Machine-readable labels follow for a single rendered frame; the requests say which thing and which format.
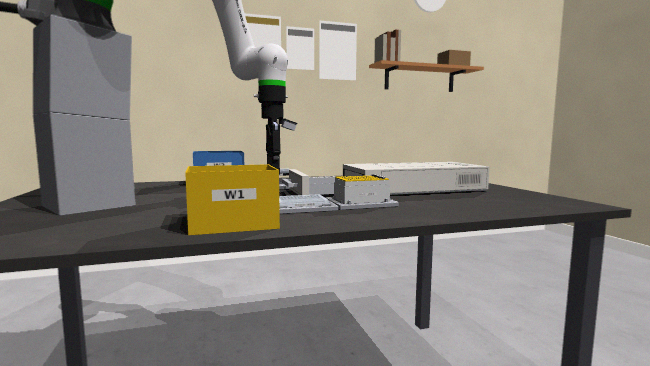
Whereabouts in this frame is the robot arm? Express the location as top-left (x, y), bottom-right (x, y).
top-left (0, 0), bottom-right (288, 103)

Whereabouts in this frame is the yellow open-sided box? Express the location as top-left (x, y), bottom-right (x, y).
top-left (185, 164), bottom-right (280, 235)

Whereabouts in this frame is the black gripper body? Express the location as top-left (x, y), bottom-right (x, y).
top-left (261, 103), bottom-right (283, 133)

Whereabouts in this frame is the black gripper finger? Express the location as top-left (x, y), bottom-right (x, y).
top-left (267, 122), bottom-right (281, 175)
top-left (266, 124), bottom-right (272, 166)

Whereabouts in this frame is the blue open bin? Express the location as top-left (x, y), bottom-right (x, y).
top-left (193, 151), bottom-right (244, 166)

